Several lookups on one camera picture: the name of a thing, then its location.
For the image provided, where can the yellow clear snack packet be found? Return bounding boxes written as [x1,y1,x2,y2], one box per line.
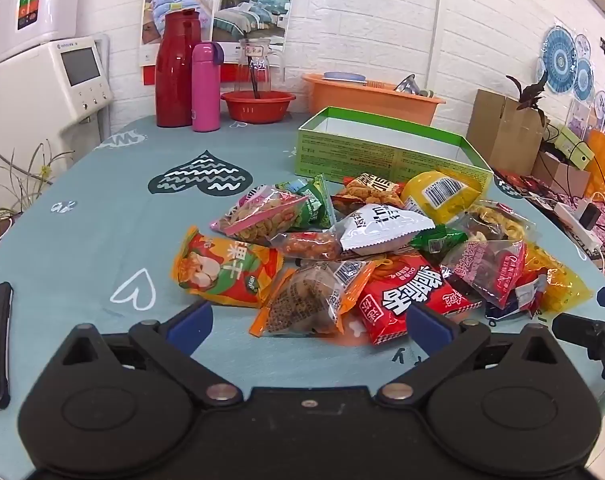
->
[522,241,594,314]

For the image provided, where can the small green snack packet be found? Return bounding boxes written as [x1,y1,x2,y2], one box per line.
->
[408,226,469,257]

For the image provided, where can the green grassy plant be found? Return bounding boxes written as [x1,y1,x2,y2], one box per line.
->
[0,139,76,263]

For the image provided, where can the white packet black characters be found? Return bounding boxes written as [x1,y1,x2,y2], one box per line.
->
[333,204,436,257]

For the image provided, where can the white machine with screen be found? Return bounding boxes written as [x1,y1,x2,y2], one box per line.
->
[0,34,114,173]

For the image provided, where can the dark purple plant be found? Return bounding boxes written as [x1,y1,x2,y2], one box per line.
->
[505,70,551,128]

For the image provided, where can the small cardboard box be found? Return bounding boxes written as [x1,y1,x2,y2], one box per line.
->
[531,151,591,197]

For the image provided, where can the orange plastic tub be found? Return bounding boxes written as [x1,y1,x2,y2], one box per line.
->
[302,72,446,127]

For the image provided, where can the black charger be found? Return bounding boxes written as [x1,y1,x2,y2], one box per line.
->
[578,203,603,232]

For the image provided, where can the red thermos jug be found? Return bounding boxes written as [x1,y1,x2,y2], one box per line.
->
[154,9,204,129]

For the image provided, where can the yellow packet with barcode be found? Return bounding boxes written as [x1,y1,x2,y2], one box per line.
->
[399,170,481,226]

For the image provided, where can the dark blue snack packet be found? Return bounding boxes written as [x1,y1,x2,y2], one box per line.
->
[483,279,549,322]

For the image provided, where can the pink thermos bottle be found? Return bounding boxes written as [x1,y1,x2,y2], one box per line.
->
[191,42,224,133]

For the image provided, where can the green packet white label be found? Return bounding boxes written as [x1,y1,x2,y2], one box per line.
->
[297,174,337,231]

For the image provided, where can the white wall appliance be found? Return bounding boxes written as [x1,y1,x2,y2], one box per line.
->
[0,0,82,70]

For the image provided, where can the green cardboard box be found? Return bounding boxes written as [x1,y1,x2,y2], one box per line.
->
[295,106,494,196]

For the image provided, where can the group of blue wall plates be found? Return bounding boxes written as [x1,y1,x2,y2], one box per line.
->
[533,24,605,126]

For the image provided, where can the glass pitcher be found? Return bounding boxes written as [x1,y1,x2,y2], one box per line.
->
[234,37,287,101]

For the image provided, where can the red packet white characters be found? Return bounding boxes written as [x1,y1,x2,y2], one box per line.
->
[355,252,484,347]

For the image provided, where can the clear spicy peanut packet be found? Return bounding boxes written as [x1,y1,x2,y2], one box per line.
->
[269,229,344,262]

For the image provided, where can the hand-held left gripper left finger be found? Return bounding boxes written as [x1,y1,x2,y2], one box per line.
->
[57,300,244,408]

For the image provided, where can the orange packet black characters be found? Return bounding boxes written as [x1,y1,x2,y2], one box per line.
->
[331,172,407,220]

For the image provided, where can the white power strip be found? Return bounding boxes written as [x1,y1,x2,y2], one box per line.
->
[553,201,604,257]

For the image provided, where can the clear packet orange edges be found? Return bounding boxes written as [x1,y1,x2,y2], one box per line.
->
[249,259,378,339]

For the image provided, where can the clear pink-striped peanut packet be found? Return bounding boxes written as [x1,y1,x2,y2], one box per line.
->
[210,184,309,247]

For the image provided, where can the shiny steel utensil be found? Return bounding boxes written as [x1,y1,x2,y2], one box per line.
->
[393,74,434,99]

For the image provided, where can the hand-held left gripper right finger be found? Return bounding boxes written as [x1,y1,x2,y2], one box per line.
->
[376,301,565,408]

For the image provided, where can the large cardboard box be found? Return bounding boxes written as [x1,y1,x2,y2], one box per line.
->
[465,88,547,177]

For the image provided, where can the clear date packet red print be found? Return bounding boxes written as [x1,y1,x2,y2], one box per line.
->
[439,239,527,311]

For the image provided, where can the red plastic basin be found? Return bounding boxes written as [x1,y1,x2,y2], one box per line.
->
[220,90,297,125]

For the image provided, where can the white wall pipe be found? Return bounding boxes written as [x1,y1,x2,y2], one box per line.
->
[431,0,447,98]

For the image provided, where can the blue plate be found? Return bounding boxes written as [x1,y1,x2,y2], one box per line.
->
[323,70,369,84]

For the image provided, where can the light green small box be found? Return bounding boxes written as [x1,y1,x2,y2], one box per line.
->
[551,125,596,169]

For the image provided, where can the wall poster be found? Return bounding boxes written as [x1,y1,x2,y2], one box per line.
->
[140,0,298,88]

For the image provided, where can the orange green dried fruit packet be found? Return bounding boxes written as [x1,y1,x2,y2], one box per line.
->
[171,226,284,309]

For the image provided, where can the clear packet brown rings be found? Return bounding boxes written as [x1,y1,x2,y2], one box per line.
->
[459,201,535,247]

